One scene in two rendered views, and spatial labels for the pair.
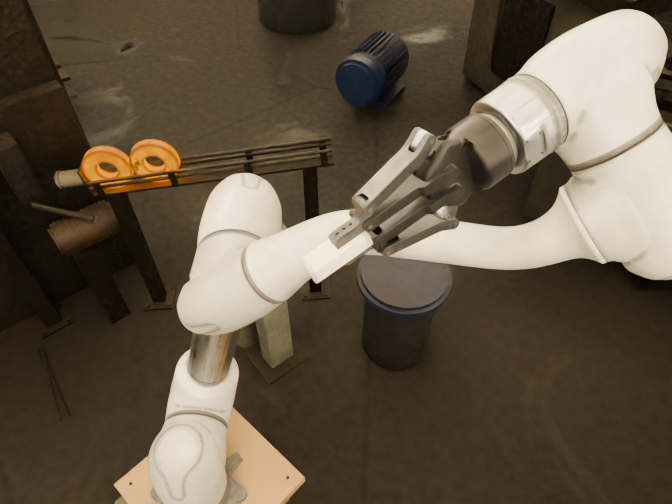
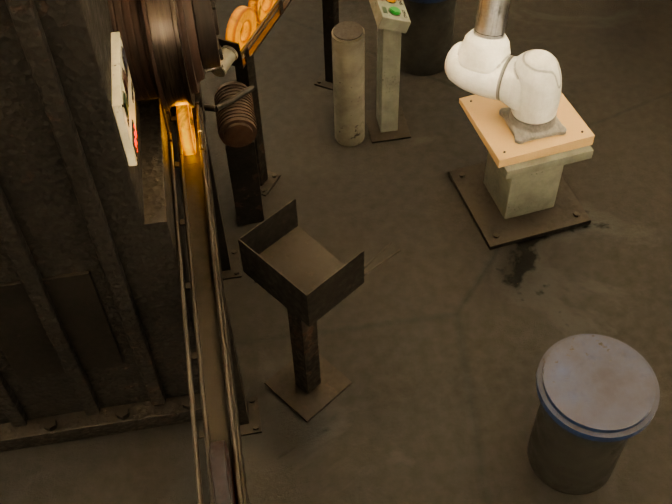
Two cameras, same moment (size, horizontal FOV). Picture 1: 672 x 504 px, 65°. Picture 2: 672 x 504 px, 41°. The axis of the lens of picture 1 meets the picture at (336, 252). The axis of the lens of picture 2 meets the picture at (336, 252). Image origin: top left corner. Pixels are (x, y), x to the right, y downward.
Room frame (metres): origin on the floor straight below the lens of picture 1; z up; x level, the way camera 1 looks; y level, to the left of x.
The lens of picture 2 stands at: (-0.19, 2.65, 2.50)
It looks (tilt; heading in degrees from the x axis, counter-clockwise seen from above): 51 degrees down; 302
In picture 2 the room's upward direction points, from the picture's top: 2 degrees counter-clockwise
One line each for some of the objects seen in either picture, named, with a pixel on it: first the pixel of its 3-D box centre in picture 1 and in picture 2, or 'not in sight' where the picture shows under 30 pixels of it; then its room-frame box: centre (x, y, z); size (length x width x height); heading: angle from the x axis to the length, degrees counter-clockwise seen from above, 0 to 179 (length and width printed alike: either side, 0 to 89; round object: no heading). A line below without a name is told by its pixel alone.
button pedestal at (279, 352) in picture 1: (270, 310); (388, 64); (1.05, 0.22, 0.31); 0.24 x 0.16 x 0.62; 130
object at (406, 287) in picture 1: (399, 309); (424, 16); (1.12, -0.23, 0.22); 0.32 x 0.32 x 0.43
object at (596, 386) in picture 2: not in sight; (583, 420); (-0.13, 1.25, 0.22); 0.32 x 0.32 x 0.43
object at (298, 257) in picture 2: not in sight; (307, 324); (0.67, 1.43, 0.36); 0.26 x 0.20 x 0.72; 165
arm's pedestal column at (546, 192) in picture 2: not in sight; (522, 169); (0.42, 0.35, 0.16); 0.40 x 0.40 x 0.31; 47
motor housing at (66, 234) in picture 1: (105, 264); (241, 157); (1.29, 0.88, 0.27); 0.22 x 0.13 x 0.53; 130
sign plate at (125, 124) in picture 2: not in sight; (124, 98); (1.05, 1.55, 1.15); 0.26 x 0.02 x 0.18; 130
